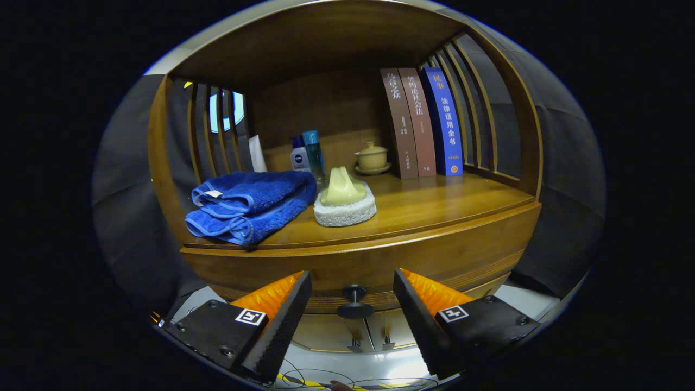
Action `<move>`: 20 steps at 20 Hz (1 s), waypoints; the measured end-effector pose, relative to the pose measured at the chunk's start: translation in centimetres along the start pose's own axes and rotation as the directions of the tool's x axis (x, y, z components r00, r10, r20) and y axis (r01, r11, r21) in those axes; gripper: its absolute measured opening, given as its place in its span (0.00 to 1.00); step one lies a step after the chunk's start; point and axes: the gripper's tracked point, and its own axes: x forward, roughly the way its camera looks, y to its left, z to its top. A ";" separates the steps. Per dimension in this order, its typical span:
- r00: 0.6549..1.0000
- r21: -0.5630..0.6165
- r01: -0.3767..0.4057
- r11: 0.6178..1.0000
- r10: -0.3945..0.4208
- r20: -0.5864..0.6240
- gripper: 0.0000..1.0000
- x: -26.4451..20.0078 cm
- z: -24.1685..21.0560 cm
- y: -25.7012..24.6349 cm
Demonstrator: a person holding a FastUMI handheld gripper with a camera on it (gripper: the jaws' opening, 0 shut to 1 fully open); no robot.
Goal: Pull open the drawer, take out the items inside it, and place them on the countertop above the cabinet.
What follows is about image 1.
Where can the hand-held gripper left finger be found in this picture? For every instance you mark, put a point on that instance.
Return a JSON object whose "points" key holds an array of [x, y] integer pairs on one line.
{"points": [[279, 326]]}

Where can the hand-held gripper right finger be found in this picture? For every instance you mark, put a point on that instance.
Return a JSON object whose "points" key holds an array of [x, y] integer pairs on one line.
{"points": [[421, 323]]}

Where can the wooden drawer with black knob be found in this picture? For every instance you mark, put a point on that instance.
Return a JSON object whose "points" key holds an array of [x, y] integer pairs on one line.
{"points": [[380, 260]]}

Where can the wooden countertop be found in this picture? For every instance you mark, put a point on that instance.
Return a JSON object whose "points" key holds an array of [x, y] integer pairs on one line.
{"points": [[434, 201]]}

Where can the wooden cabinet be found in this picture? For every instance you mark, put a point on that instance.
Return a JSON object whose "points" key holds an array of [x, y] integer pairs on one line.
{"points": [[326, 108]]}

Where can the blue towel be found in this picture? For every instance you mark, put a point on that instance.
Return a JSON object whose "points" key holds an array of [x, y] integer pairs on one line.
{"points": [[250, 209]]}

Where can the beige saucer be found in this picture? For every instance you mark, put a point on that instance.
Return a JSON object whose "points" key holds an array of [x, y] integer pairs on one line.
{"points": [[373, 170]]}

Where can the white and blue bottle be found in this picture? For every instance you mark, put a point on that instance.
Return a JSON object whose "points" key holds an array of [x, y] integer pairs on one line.
{"points": [[299, 158]]}

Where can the white tube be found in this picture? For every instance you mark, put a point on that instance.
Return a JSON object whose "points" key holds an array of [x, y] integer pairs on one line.
{"points": [[257, 155]]}

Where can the beige lidded teacup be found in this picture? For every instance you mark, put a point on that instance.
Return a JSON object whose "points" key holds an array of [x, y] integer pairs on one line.
{"points": [[372, 157]]}

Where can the teal bottle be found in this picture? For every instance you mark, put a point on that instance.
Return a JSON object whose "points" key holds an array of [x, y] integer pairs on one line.
{"points": [[314, 155]]}

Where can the reddish brown book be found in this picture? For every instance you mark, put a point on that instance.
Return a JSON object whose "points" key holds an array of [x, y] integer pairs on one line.
{"points": [[421, 130]]}

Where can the dark brown book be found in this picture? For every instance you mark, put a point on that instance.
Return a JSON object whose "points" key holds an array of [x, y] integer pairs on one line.
{"points": [[400, 130]]}

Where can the blue book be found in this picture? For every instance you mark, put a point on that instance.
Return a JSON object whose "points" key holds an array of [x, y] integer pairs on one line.
{"points": [[446, 130]]}

